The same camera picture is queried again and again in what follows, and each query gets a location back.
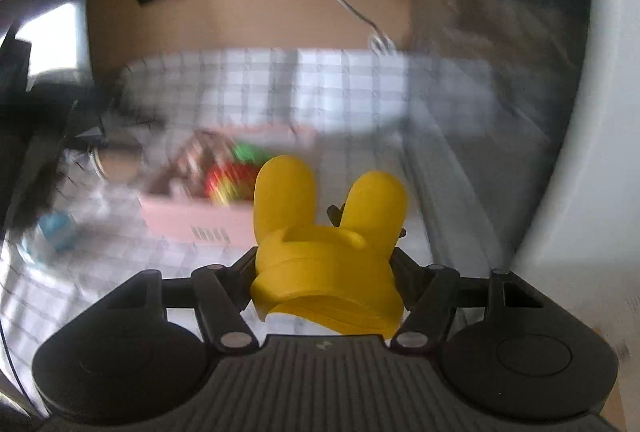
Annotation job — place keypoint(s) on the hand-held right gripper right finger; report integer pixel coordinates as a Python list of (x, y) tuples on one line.
[(430, 297)]

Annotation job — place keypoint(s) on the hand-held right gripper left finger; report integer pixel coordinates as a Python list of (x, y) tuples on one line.
[(220, 294)]

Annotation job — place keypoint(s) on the pink cardboard box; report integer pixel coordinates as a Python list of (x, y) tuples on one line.
[(170, 217)]

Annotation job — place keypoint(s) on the yellow rubber toy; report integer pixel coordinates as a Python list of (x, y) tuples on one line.
[(320, 272)]

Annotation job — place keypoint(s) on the red and yellow package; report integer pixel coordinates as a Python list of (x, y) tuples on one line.
[(230, 179)]

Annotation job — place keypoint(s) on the pink knitted sock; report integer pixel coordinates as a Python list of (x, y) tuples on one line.
[(192, 157)]

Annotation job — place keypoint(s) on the round wooden lid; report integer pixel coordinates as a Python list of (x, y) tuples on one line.
[(120, 165)]

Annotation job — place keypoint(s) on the blue face mask packet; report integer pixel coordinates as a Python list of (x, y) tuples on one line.
[(57, 229)]

